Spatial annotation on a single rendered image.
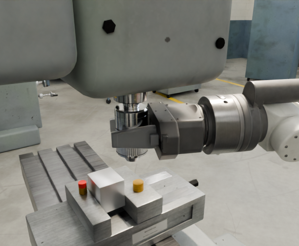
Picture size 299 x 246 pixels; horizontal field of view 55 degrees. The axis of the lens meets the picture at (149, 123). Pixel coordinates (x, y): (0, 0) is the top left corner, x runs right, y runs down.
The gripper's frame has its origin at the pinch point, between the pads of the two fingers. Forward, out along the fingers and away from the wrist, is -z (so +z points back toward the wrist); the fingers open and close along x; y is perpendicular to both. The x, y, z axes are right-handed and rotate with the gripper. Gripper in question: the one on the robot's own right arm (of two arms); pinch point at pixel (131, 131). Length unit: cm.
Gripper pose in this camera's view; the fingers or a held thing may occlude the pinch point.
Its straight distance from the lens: 41.1
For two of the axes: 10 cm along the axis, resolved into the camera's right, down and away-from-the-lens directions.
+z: 9.9, -0.7, 1.5
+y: 0.1, 9.3, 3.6
